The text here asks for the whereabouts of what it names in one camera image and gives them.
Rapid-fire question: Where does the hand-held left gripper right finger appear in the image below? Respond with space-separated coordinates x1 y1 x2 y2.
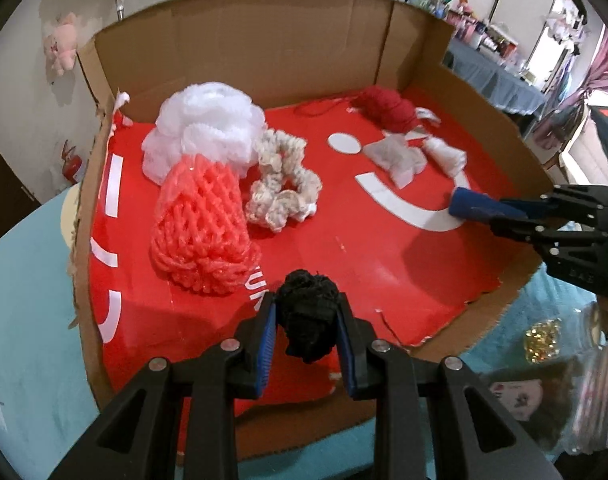
334 296 564 480

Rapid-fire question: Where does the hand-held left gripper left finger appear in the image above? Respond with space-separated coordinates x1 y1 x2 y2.
49 292 279 480

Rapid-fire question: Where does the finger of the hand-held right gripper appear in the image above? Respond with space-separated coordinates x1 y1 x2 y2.
448 185 608 226
488 212 608 291

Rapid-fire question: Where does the black yarn ball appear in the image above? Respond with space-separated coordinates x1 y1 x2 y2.
275 269 342 365

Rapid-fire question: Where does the white knotted cloth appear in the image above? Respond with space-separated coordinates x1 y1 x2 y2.
406 107 468 178

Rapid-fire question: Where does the white translucent plastic sheet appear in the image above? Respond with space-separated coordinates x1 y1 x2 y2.
362 132 429 188

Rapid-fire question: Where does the cardboard box with red lining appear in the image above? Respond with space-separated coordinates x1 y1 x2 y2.
66 0 557 461

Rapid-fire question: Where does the red yarn ball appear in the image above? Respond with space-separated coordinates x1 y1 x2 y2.
294 85 419 133

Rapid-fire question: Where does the orange foam net ball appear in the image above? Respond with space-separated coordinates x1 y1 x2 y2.
149 154 262 295

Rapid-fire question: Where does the cream crochet scrunchie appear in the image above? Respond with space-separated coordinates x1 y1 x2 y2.
245 129 323 233

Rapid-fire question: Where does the small jar with yellow capsules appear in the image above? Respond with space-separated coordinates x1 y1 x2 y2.
521 305 608 366

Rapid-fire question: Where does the pink curtain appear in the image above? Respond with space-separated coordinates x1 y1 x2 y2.
521 25 608 141

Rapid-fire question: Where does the brown-haired doll in clear bag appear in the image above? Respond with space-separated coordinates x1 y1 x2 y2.
484 355 579 453

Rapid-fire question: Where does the white refrigerator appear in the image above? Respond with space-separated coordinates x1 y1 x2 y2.
488 0 559 76

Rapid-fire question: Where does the teal table cloth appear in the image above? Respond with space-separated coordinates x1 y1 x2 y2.
0 185 608 480

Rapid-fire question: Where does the cream round object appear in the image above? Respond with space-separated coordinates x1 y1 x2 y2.
59 185 85 246

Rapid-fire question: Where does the white mesh bath pouf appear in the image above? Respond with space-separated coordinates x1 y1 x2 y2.
141 82 267 186

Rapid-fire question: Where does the red bunny decoration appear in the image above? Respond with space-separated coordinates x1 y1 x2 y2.
59 140 85 186

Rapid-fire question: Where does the dark brown door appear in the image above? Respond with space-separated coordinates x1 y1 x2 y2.
0 125 40 256

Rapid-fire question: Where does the pink plush toy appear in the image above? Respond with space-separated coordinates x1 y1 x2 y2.
43 11 80 78

